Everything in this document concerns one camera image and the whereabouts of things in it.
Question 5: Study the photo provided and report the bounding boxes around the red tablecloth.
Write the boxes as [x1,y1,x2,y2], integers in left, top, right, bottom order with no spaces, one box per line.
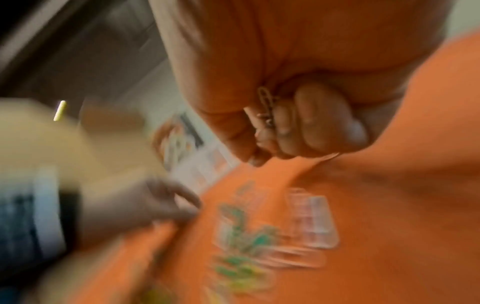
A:
[66,29,480,304]

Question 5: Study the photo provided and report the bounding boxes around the colored paper clips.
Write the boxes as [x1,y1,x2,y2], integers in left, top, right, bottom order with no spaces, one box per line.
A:
[202,181,341,304]

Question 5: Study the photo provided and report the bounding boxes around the clear plastic compartment box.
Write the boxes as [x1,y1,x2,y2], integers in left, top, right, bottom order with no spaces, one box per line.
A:
[166,145,241,194]

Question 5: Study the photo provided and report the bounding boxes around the large brown cardboard box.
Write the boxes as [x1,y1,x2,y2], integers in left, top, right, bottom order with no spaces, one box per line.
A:
[0,98,159,179]

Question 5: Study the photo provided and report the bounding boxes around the single white paper clip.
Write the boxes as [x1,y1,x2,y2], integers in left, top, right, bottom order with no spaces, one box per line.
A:
[256,86,281,128]

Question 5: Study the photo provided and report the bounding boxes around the person's left hand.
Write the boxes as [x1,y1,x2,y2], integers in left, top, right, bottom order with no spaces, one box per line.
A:
[80,176,204,247]

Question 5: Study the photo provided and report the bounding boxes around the black white marker wristband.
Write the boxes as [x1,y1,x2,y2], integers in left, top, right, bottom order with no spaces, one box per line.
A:
[0,166,82,274]

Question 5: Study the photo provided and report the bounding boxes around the person's right hand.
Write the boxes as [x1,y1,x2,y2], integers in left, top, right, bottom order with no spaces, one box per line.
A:
[147,0,451,167]

